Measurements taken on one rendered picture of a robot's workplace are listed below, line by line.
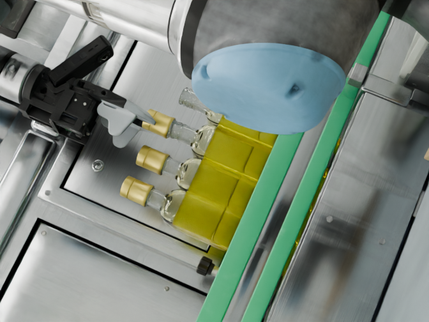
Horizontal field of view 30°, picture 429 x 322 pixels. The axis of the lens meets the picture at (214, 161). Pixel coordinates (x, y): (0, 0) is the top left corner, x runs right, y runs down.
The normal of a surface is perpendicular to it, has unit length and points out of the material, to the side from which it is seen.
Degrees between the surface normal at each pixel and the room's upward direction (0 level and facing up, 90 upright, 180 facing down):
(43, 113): 90
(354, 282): 90
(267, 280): 90
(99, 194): 90
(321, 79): 137
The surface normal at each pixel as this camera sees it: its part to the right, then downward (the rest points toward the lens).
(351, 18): 0.61, 0.09
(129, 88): 0.00, -0.28
